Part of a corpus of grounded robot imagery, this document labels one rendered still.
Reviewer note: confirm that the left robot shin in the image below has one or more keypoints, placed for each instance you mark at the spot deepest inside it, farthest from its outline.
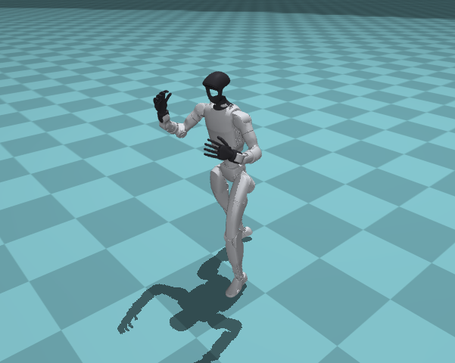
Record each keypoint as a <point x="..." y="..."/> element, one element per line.
<point x="235" y="254"/>

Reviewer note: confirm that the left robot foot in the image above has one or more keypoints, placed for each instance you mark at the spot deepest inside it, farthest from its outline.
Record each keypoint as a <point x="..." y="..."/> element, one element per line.
<point x="236" y="285"/>

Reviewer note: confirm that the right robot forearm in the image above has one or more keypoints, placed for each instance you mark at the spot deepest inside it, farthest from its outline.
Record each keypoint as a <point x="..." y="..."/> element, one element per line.
<point x="168" y="125"/>

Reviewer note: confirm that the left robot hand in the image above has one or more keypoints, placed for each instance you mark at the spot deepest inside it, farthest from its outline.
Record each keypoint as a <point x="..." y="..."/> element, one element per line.
<point x="224" y="152"/>

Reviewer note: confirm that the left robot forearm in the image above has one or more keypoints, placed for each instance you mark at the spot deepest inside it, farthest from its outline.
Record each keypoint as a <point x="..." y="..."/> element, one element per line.
<point x="249" y="156"/>

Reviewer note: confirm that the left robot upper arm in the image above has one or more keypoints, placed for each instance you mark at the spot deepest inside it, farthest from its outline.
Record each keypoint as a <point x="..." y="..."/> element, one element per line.
<point x="242" y="121"/>

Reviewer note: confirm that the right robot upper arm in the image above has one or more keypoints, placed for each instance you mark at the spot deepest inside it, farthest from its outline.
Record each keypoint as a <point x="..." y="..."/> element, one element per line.
<point x="191" y="120"/>

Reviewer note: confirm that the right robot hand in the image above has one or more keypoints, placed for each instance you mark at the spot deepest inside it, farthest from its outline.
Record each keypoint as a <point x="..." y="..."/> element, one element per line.
<point x="160" y="104"/>

